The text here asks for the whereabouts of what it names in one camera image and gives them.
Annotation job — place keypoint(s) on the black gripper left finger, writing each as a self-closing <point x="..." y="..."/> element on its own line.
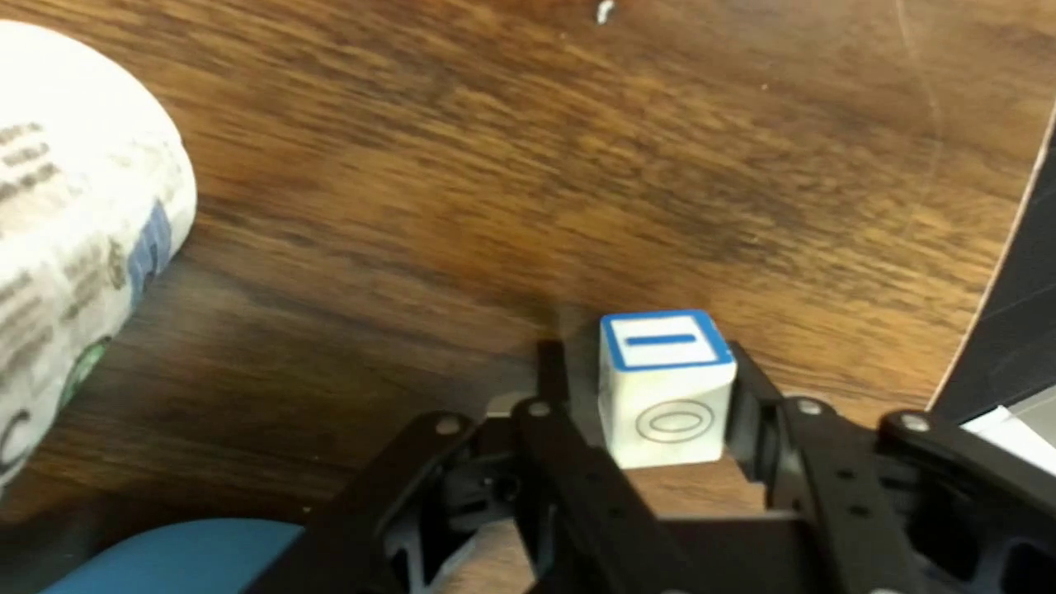
<point x="464" y="507"/>

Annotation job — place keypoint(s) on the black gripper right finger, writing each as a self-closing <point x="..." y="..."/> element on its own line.
<point x="879" y="498"/>

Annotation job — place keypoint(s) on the small wooden block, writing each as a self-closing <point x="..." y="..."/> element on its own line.
<point x="663" y="384"/>

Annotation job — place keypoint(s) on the printed styrofoam cup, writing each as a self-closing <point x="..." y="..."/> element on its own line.
<point x="77" y="221"/>

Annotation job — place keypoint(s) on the blue plastic bowl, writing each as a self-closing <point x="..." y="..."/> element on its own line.
<point x="175" y="564"/>

